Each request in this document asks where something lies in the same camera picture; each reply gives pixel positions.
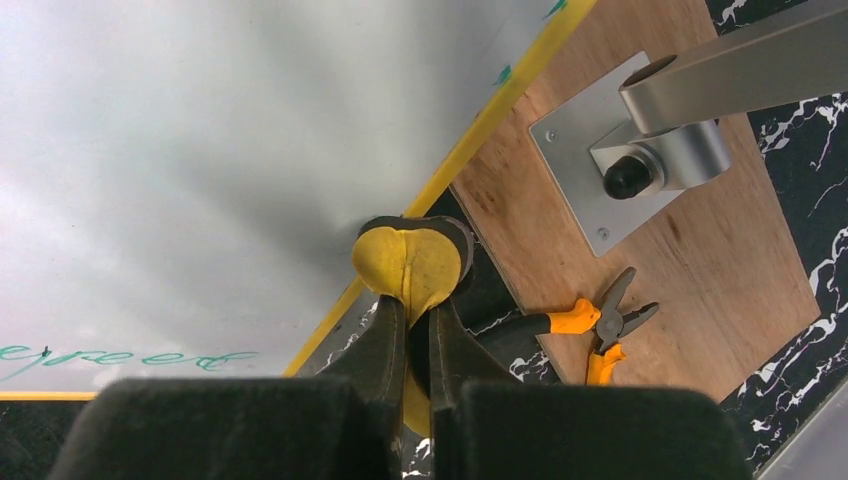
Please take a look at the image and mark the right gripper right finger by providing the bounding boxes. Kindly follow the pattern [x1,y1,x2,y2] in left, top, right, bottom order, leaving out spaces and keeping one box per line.
[427,302,750,479]

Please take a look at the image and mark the black marble pattern mat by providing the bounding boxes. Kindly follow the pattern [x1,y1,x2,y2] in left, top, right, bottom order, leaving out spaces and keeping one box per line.
[0,0,848,480]

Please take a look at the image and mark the orange handled pliers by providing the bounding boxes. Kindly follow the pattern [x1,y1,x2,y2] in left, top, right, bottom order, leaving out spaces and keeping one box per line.
[473,266,660,386]

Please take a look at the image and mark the yellow and black eraser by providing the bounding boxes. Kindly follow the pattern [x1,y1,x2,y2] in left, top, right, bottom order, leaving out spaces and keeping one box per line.
[335,216,488,436]

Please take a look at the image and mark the yellow framed whiteboard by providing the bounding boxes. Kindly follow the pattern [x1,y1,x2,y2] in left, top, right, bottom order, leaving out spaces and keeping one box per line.
[1,1,592,400]

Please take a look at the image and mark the brown wooden board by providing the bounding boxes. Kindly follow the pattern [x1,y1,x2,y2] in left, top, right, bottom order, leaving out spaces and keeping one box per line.
[453,1,820,400]

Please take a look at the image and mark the grey metal bracket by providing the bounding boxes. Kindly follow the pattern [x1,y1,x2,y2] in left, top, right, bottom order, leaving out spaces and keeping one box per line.
[529,1,847,257]

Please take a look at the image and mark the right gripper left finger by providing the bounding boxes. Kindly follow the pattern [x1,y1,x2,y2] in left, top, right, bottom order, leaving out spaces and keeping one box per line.
[50,296,406,479]

